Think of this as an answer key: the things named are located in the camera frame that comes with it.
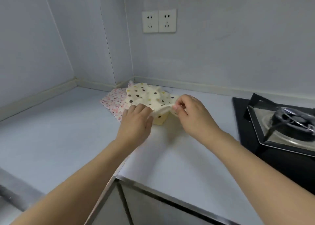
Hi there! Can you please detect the person's right hand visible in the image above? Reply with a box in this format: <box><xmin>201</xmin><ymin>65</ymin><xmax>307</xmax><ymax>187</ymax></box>
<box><xmin>172</xmin><ymin>95</ymin><xmax>223</xmax><ymax>140</ymax></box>

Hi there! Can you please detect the stainless steel burner tray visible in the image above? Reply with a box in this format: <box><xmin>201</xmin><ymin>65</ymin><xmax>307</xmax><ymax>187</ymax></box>
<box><xmin>247</xmin><ymin>104</ymin><xmax>315</xmax><ymax>158</ymax></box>

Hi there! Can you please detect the grey cabinet door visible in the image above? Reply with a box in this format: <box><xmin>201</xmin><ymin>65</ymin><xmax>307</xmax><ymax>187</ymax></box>
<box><xmin>120</xmin><ymin>179</ymin><xmax>246</xmax><ymax>225</ymax></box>
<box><xmin>91</xmin><ymin>180</ymin><xmax>126</xmax><ymax>225</ymax></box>

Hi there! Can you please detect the person's left forearm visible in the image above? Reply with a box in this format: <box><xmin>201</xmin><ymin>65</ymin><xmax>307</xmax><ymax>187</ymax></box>
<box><xmin>10</xmin><ymin>139</ymin><xmax>139</xmax><ymax>225</ymax></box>

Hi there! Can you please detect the person's left hand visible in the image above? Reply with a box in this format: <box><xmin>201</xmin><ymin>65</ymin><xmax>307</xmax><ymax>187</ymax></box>
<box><xmin>115</xmin><ymin>104</ymin><xmax>154</xmax><ymax>148</ymax></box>

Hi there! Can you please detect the pink floral cloth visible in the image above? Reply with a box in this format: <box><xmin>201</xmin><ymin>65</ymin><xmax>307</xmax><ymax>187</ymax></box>
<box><xmin>100</xmin><ymin>81</ymin><xmax>134</xmax><ymax>123</ymax></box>

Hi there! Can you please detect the white wall socket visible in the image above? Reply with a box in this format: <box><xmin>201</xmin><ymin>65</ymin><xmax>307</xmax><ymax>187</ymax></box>
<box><xmin>158</xmin><ymin>9</ymin><xmax>177</xmax><ymax>33</ymax></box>
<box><xmin>142</xmin><ymin>10</ymin><xmax>159</xmax><ymax>33</ymax></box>

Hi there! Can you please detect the cream polka dot cloth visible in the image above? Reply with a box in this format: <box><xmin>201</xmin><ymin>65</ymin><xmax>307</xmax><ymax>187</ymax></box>
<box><xmin>124</xmin><ymin>83</ymin><xmax>184</xmax><ymax>126</ymax></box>

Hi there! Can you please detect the black glass gas cooktop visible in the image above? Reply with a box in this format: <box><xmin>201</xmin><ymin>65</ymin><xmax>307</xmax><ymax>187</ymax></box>
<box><xmin>232</xmin><ymin>93</ymin><xmax>315</xmax><ymax>196</ymax></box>

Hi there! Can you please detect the black gas burner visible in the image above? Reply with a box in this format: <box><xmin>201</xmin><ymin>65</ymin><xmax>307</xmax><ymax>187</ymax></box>
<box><xmin>271</xmin><ymin>107</ymin><xmax>315</xmax><ymax>142</ymax></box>

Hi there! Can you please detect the black pan support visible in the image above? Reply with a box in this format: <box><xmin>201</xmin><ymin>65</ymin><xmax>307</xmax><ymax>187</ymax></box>
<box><xmin>243</xmin><ymin>93</ymin><xmax>315</xmax><ymax>144</ymax></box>

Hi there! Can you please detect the person's right forearm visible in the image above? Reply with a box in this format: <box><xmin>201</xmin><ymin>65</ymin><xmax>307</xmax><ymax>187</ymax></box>
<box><xmin>214</xmin><ymin>130</ymin><xmax>315</xmax><ymax>225</ymax></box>

